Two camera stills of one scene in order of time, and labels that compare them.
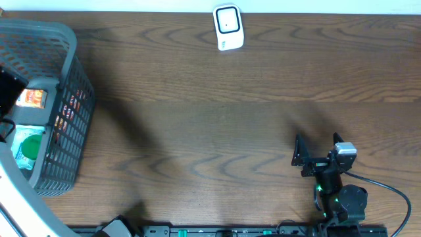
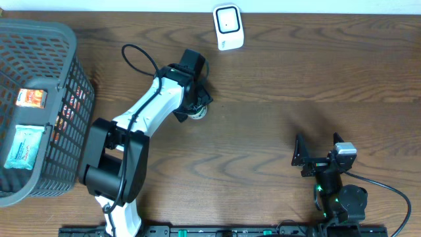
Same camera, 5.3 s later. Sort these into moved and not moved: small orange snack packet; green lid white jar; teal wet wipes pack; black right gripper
Moved: green lid white jar
Not moved: small orange snack packet; black right gripper; teal wet wipes pack
